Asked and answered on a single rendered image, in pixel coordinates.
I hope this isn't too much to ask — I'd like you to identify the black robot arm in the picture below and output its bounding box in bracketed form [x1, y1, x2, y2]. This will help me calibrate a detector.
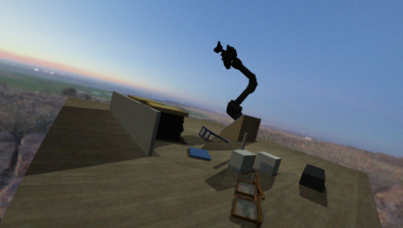
[223, 57, 258, 121]

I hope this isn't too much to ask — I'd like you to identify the grey flat panel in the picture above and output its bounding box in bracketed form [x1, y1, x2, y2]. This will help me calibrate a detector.
[110, 91, 161, 156]

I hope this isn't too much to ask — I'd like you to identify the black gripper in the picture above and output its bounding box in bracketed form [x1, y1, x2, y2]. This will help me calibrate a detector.
[213, 41, 237, 63]

